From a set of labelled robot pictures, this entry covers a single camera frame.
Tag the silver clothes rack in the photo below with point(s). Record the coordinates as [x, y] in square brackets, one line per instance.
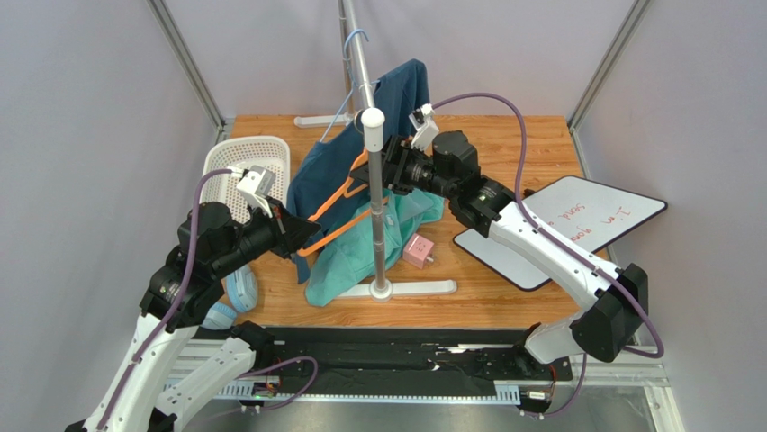
[365, 116]

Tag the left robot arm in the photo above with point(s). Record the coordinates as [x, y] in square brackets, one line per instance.
[212, 245]

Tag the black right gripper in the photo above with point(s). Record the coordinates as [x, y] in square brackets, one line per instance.
[391, 173]

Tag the light blue wire hanger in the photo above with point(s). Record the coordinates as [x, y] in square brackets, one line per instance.
[346, 57]

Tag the teal t shirt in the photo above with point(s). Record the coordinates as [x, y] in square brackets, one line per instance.
[349, 259]

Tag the light blue headphones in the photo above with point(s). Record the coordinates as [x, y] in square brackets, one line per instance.
[242, 292]

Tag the dark blue t shirt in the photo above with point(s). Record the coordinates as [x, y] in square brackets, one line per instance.
[325, 168]

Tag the pink power adapter cube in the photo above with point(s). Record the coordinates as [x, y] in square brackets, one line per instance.
[418, 251]

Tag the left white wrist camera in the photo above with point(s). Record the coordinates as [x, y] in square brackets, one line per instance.
[254, 185]

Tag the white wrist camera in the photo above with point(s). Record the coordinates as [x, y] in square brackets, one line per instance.
[254, 185]
[426, 129]

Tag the white dry erase board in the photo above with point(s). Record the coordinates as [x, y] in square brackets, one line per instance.
[590, 214]

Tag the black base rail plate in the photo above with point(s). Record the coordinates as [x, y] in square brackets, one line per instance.
[402, 361]

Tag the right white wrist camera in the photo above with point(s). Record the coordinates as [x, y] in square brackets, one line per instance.
[426, 129]

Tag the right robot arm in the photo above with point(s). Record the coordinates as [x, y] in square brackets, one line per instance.
[612, 301]

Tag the white perforated plastic basket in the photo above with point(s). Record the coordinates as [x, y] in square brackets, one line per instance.
[269, 152]

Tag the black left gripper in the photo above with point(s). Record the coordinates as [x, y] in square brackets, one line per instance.
[290, 231]

